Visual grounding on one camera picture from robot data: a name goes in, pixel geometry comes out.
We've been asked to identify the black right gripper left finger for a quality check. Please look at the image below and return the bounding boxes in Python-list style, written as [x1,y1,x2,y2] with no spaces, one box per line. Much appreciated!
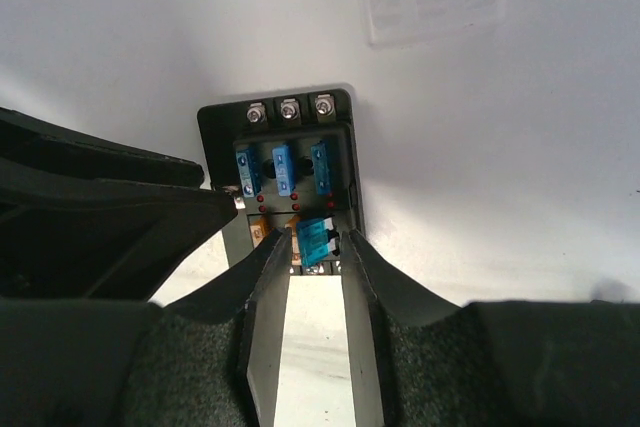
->
[1,229,292,426]

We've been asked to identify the light blue blade fuse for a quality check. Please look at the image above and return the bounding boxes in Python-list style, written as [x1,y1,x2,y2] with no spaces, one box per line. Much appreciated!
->
[311,140,333,196]

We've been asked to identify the small blue fuse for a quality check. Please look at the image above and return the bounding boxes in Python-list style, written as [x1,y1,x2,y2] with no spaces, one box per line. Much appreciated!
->
[296,217,339,267]

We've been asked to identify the black fuse box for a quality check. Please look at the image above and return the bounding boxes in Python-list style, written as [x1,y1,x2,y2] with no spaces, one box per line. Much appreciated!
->
[197,87,364,275]

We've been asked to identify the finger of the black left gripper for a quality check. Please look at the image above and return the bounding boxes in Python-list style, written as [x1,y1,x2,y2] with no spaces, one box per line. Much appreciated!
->
[1,108,204,188]
[1,161,237,300]

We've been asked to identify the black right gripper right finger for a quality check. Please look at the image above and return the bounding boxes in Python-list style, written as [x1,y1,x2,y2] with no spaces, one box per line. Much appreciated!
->
[341,231,639,426]

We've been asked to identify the blue blade fuse in box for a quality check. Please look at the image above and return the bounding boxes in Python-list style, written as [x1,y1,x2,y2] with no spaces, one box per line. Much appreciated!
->
[235,147,261,198]

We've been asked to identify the orange blade fuse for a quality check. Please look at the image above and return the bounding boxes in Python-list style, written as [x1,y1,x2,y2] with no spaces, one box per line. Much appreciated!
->
[285,214,301,269]
[249,215,273,248]

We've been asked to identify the dark blue blade fuse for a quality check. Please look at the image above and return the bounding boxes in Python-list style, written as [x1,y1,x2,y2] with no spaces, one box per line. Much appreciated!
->
[272,144,296,197]

